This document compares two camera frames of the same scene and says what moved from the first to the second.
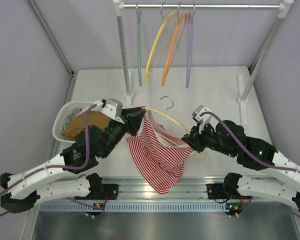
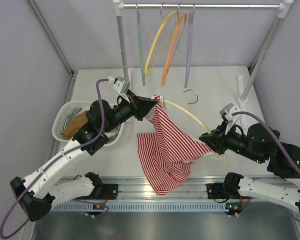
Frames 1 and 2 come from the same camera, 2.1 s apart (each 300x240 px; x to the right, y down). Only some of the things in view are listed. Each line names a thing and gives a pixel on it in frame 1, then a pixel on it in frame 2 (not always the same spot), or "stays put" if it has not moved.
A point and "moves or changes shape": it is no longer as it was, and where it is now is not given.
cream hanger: x=205 y=154 -> x=201 y=122
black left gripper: x=129 y=121 -> x=138 y=108
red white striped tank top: x=160 y=157 moves or changes shape
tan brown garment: x=78 y=123 stays put
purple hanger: x=189 y=47 stays put
